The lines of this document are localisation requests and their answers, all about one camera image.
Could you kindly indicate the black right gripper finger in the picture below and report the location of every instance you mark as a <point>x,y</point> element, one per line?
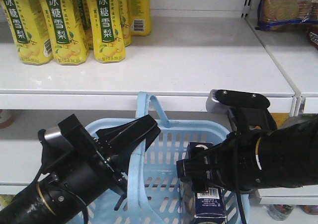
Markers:
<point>196,149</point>
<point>199,185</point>

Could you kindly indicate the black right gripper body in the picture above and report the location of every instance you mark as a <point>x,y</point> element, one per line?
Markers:
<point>231,167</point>

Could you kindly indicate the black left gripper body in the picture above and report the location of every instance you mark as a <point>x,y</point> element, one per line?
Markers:
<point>76,165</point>

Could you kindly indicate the dark blue cookie box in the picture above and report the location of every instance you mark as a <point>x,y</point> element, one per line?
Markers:
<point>199,207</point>

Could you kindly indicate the light blue shopping basket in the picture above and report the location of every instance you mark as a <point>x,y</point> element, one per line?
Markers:
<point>153,186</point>

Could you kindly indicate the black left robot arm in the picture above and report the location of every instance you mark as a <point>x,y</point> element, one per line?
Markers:
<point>31,207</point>

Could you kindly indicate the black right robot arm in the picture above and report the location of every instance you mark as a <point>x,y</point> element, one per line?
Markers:
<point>284,158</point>

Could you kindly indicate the yellow biscuit box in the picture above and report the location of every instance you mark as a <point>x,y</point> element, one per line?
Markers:
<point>280,118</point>

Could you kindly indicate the yellow pear drink bottle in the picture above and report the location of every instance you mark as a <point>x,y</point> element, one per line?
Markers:
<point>29,30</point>
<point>66,31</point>
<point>108,42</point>
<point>140,17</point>

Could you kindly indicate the white store shelving unit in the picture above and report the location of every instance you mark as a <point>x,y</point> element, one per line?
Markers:
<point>194,46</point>

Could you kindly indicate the breakfast biscuit bag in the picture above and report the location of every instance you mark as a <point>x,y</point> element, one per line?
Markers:
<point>282,15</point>

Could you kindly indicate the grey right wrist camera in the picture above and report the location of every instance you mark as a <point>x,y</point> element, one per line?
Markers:
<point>213,105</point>

